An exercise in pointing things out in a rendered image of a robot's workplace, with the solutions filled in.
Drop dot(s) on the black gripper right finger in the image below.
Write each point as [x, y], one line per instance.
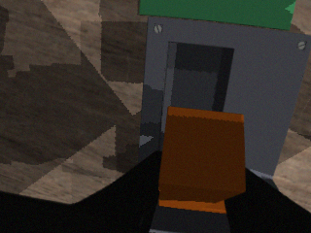
[264, 209]

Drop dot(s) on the orange l-shaped part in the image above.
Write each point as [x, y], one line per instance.
[203, 159]

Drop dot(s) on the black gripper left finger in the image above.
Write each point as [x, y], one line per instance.
[127, 205]

